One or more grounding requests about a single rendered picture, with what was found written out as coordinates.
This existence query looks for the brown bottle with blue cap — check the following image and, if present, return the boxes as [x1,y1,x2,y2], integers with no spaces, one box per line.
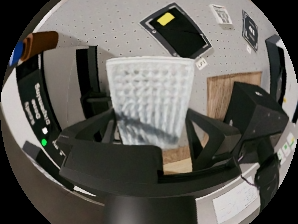
[10,31,59,66]

